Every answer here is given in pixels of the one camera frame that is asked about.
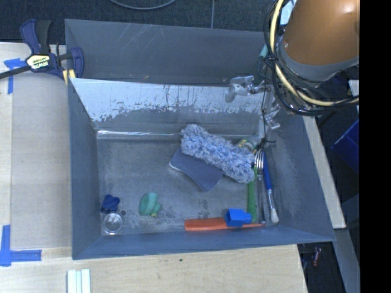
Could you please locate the blue-grey flat pad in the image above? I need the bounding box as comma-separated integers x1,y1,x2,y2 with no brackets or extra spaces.
169,148,224,193

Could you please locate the clear glass cup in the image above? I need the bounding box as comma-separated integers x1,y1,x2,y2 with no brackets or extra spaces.
102,212,124,235

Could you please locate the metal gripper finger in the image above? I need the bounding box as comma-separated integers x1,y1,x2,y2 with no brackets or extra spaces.
261,103,281,131
225,74,255,104

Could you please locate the blue fluffy duster cloth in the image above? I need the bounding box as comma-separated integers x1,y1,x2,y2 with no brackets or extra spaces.
179,123,257,184

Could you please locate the dark blue soft toy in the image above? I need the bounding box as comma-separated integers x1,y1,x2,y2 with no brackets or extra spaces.
100,194,121,214

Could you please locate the blue plastic block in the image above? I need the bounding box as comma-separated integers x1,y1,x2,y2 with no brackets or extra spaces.
224,208,252,228

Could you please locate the grey metal bin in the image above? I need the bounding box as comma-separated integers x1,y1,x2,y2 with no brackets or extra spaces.
64,18,337,261

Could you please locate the orange flat block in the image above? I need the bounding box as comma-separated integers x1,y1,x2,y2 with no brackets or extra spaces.
184,217,267,232

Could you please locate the silver metal fork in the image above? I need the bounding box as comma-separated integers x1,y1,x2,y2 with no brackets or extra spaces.
254,150,267,225

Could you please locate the green toy figure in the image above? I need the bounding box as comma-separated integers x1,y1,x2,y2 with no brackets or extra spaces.
138,192,162,218

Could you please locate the blue-handled paintbrush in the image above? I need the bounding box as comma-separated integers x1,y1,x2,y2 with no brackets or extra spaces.
261,152,280,225

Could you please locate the green long-handled brush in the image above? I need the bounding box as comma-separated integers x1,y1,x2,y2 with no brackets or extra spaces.
237,136,259,223

